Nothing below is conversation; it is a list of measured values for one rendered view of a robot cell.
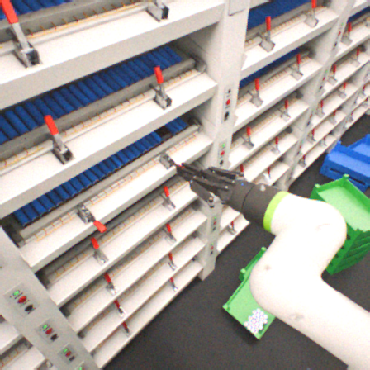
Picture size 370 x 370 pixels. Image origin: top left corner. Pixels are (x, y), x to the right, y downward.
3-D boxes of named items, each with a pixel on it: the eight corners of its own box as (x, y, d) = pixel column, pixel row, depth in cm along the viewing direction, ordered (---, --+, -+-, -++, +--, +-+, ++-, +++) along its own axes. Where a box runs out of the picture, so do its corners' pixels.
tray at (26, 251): (210, 149, 102) (219, 130, 94) (33, 273, 72) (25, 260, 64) (168, 110, 107) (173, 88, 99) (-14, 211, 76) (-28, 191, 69)
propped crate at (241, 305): (259, 339, 144) (258, 339, 138) (225, 308, 154) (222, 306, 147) (297, 286, 151) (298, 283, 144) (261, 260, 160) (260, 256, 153)
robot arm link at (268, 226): (357, 231, 64) (358, 202, 56) (326, 283, 61) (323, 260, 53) (292, 205, 73) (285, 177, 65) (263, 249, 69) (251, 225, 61)
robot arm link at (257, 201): (288, 179, 66) (263, 203, 62) (286, 220, 73) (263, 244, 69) (263, 170, 70) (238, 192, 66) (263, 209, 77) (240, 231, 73)
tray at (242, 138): (305, 112, 151) (321, 90, 139) (223, 177, 120) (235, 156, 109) (272, 87, 156) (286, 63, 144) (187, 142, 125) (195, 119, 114)
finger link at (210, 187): (231, 199, 76) (228, 202, 75) (195, 184, 82) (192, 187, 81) (230, 186, 73) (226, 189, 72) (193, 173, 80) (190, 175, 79)
